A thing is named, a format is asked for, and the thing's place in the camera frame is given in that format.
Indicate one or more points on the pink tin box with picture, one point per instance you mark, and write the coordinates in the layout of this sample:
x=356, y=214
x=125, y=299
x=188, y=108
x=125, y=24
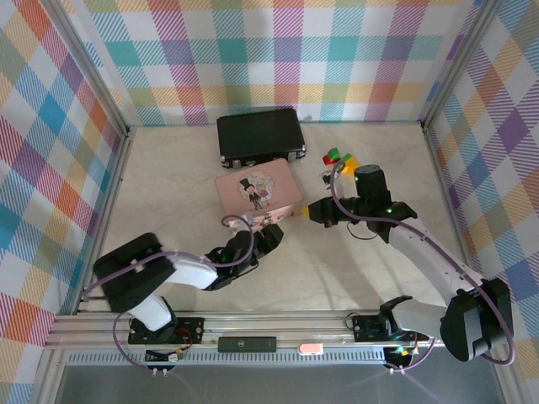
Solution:
x=278, y=181

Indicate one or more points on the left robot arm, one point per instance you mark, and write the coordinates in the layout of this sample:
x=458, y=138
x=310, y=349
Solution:
x=193, y=273

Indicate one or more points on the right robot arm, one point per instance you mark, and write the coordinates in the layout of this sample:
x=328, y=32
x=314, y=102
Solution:
x=425, y=256

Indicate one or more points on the yellow and green toy block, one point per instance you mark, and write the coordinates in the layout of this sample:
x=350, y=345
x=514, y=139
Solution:
x=351, y=162

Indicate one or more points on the red and green toy block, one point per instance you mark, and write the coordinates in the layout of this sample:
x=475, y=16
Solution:
x=332, y=156

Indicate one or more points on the black bar device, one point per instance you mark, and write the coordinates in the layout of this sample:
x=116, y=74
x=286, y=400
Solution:
x=246, y=344

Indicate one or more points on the black hard case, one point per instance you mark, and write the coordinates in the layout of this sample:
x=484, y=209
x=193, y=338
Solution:
x=259, y=134

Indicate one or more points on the pink and white tag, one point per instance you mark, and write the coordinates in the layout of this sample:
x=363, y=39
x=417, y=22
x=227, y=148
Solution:
x=311, y=349

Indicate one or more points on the small connector board green light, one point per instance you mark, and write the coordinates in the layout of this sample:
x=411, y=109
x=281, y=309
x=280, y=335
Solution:
x=400, y=351

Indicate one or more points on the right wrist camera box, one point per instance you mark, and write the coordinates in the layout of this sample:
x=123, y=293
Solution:
x=326, y=177

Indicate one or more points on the aluminium front rail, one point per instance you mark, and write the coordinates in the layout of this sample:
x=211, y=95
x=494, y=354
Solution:
x=273, y=324

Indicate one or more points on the aluminium side floor rail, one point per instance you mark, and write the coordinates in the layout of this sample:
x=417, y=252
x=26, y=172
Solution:
x=105, y=219
x=454, y=219

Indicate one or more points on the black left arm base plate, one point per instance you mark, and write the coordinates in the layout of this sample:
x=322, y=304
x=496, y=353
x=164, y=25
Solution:
x=193, y=330

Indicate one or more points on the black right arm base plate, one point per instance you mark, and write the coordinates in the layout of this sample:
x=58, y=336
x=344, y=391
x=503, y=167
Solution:
x=366, y=328

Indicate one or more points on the aluminium frame post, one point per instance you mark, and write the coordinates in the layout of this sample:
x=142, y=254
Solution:
x=93, y=63
x=456, y=63

